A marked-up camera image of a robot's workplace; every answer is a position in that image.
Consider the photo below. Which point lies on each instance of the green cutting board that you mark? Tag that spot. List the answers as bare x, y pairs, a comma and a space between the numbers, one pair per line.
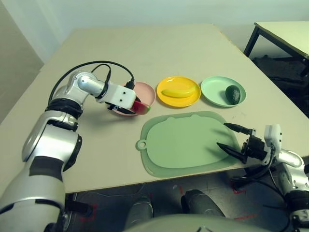
183, 142

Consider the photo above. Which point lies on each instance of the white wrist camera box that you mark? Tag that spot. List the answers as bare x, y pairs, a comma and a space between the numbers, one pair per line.
272, 136
119, 95

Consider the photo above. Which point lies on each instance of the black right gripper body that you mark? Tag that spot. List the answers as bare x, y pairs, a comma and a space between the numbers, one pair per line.
254, 148

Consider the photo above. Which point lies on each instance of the grey robot leg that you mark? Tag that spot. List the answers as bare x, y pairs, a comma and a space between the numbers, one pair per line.
140, 212
202, 203

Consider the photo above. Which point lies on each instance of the grey robot right leg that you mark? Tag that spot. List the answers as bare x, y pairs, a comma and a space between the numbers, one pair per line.
202, 203

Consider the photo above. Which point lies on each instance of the dark green avocado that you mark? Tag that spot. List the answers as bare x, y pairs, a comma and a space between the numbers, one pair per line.
233, 94

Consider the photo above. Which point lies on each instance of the beige side table black frame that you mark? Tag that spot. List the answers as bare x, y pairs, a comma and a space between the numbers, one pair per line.
285, 33

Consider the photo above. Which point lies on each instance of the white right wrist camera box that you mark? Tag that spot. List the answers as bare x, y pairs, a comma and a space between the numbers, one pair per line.
272, 136

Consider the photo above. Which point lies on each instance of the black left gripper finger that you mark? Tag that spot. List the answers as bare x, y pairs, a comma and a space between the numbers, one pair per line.
128, 111
138, 99

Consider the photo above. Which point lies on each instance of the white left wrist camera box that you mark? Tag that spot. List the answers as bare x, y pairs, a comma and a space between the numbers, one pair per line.
119, 95

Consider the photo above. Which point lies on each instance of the light green round plate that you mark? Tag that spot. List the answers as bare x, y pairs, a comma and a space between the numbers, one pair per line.
213, 91

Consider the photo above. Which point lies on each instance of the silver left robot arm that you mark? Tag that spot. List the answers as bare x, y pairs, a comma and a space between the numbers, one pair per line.
46, 149

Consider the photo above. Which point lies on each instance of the grey robot left leg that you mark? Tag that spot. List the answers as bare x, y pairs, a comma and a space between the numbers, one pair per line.
140, 212

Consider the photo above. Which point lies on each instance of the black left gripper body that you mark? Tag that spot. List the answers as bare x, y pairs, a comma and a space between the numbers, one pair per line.
112, 106

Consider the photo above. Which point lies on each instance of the pink round plate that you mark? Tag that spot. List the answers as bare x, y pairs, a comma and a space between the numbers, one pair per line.
146, 93

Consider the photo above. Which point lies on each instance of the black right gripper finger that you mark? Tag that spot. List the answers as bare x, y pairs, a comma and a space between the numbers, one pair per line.
233, 152
239, 128

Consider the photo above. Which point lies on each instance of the yellow round plate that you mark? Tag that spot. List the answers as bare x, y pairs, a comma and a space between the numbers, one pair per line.
178, 102

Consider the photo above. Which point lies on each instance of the yellow banana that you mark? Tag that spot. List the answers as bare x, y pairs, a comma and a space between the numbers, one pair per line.
178, 92

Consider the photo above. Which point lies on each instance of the grey robot torso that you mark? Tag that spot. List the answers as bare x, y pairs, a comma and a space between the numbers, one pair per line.
183, 224

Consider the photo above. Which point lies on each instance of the red watermelon slice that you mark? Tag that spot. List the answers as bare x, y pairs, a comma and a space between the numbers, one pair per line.
141, 108

